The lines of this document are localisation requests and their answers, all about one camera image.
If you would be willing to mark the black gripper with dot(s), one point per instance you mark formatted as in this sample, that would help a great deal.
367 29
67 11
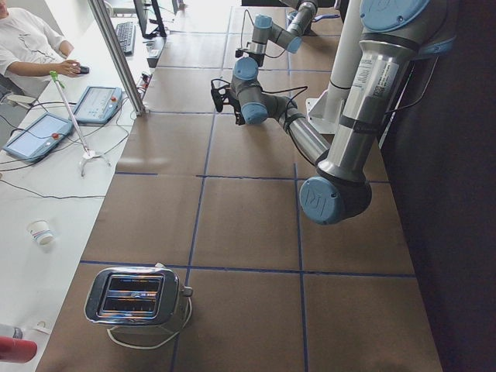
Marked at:
235 111
259 59

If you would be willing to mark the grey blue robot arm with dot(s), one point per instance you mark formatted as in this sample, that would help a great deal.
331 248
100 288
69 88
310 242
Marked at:
288 39
378 41

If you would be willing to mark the person's hand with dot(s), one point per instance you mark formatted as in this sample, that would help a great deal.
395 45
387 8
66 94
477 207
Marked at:
70 68

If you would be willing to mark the blue saucepan with lid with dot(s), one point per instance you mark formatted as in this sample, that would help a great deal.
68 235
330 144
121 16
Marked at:
319 18

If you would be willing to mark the white mounting pillar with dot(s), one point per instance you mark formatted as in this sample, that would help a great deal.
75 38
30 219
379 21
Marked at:
324 112

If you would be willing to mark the black monitor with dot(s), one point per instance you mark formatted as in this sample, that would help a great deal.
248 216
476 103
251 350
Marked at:
150 19

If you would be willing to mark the black keyboard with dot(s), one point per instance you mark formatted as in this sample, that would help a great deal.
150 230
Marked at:
125 33

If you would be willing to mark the far blue teach pendant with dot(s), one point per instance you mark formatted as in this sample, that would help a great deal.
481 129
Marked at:
97 105

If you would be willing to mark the blue teach pendant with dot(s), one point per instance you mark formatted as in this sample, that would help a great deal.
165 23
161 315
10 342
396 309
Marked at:
39 138
97 105

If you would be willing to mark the white reacher grabber tool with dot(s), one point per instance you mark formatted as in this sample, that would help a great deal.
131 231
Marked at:
88 154

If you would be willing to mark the near blue teach pendant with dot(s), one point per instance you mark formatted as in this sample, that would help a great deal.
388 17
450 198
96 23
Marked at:
39 138

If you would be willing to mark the silver toaster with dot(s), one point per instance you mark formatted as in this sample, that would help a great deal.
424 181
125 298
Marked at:
139 300

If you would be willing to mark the person in white shirt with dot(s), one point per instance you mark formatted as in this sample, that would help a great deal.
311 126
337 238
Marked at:
30 49

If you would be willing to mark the white paper cup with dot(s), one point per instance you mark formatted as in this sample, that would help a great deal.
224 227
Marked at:
40 232

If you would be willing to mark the red bottle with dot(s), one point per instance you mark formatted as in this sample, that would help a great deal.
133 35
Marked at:
17 350

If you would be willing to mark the aluminium frame post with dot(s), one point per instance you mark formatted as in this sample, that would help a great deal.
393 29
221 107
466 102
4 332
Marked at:
106 27

